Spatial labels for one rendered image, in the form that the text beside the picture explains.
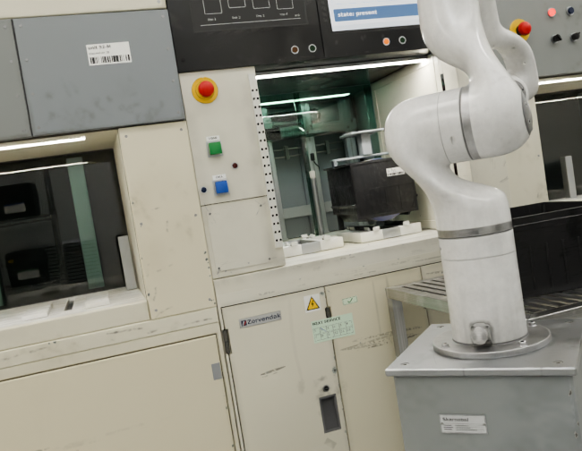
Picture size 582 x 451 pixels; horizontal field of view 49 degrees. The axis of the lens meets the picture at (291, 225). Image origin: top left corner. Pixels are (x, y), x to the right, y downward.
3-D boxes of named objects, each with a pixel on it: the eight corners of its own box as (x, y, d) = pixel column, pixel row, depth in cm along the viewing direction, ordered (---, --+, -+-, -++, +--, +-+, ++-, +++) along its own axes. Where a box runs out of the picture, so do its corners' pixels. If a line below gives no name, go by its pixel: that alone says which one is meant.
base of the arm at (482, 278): (545, 358, 93) (527, 234, 92) (419, 360, 102) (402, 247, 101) (556, 325, 109) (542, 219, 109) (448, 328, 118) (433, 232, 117)
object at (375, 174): (355, 234, 194) (339, 131, 193) (331, 233, 214) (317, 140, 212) (424, 221, 201) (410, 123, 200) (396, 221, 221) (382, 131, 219)
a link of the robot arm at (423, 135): (507, 233, 97) (485, 77, 95) (391, 245, 105) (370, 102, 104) (517, 224, 107) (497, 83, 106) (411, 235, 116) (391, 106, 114)
